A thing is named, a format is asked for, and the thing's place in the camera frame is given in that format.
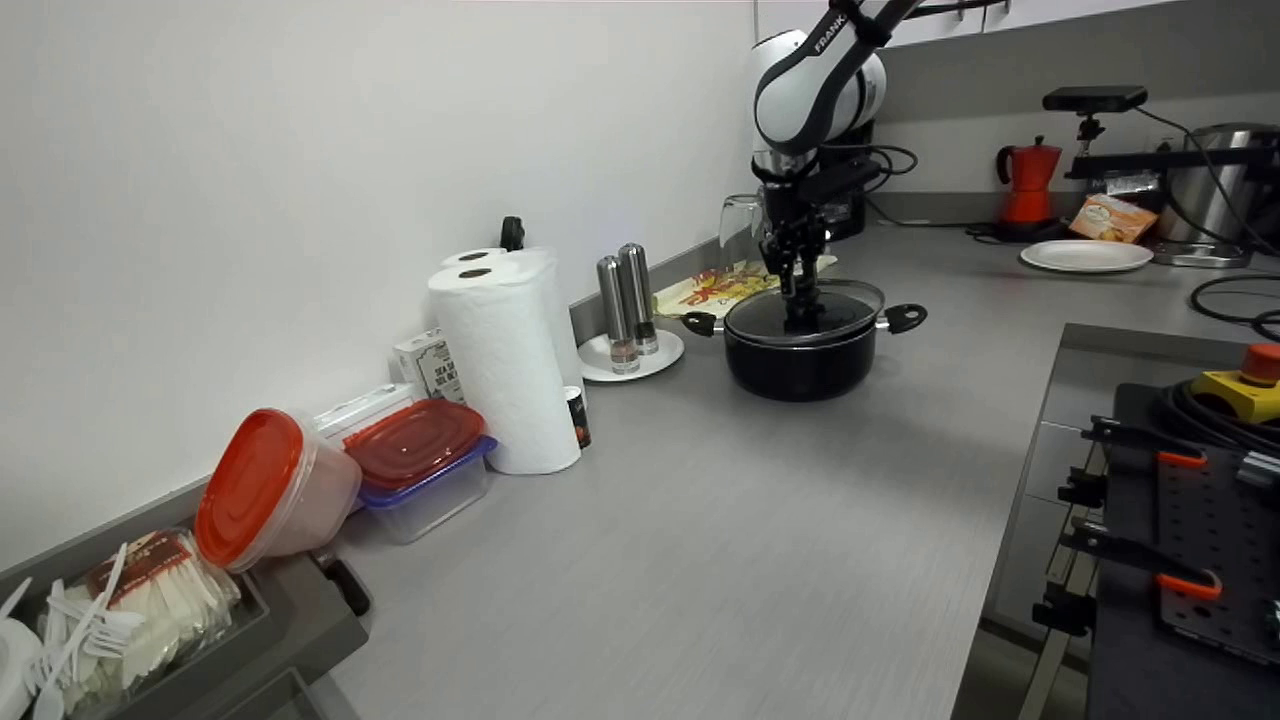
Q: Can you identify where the small dark spice jar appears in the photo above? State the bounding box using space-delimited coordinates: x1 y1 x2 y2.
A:
564 385 591 448

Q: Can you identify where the printed cream dish towel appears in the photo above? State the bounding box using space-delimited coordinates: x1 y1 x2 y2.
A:
654 262 777 316

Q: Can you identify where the upturned clear glass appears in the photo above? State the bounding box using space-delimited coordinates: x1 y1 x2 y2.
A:
721 194 765 266

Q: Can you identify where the steel pepper grinder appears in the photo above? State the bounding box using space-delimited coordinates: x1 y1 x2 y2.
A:
624 244 654 351

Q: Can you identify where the black camera on stand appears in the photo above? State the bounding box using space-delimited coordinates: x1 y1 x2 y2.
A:
1041 83 1280 179

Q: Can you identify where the yellow emergency stop button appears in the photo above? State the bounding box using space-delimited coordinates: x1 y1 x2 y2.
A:
1190 344 1280 426

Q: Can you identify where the orange snack packet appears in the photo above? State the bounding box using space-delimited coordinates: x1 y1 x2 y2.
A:
1066 196 1156 244

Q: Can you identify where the black cooking pot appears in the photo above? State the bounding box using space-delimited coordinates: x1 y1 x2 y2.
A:
681 302 928 399

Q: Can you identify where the steel kettle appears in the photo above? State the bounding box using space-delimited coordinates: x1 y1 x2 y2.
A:
1161 126 1280 247

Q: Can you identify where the white plate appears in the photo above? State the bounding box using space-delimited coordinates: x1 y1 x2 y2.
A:
1015 240 1151 277

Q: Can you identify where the black pegboard with clamps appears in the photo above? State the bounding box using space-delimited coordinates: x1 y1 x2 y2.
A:
1031 385 1280 720

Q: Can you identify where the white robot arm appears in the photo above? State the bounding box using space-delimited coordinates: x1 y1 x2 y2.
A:
753 0 918 333

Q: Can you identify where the red moka pot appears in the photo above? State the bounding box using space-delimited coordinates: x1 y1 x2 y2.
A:
996 136 1059 228

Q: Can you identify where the red-lid rectangular container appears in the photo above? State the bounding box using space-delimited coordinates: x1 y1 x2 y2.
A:
343 399 496 544

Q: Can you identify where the bag of plastic cutlery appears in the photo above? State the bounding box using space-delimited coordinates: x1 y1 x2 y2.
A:
30 534 244 720

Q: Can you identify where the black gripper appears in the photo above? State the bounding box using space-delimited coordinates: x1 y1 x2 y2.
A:
753 149 867 327

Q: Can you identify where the white round saucer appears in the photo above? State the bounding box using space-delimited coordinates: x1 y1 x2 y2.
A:
580 327 683 385

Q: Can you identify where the white paper towel roll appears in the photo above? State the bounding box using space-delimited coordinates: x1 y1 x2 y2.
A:
429 262 580 476

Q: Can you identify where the clear glass pot lid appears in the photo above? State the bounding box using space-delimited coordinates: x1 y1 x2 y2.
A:
725 282 884 347

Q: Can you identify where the grey tray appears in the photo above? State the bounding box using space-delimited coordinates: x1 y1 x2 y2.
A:
0 488 371 720

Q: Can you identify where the red-lid round container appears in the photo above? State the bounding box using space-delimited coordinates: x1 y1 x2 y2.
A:
192 408 358 571

